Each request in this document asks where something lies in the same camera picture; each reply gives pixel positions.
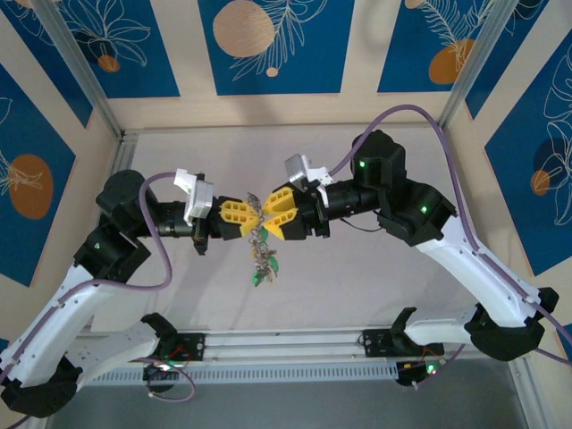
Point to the circuit board with green light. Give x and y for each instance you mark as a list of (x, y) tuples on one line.
[(161, 374), (411, 374)]

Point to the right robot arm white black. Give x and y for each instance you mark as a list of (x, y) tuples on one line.
[(469, 272)]

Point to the aluminium back rail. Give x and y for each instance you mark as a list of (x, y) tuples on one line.
[(268, 130)]

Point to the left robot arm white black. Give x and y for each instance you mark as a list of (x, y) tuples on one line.
[(53, 322)]

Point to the green cylinder key fob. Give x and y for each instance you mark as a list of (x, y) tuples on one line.
[(257, 279)]

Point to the aluminium frame post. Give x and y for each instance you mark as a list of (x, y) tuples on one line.
[(527, 402), (76, 67), (473, 58)]

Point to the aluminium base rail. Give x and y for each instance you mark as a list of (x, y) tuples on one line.
[(286, 346)]

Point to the black mounting plate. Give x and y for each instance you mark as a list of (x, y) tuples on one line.
[(192, 346), (375, 343)]

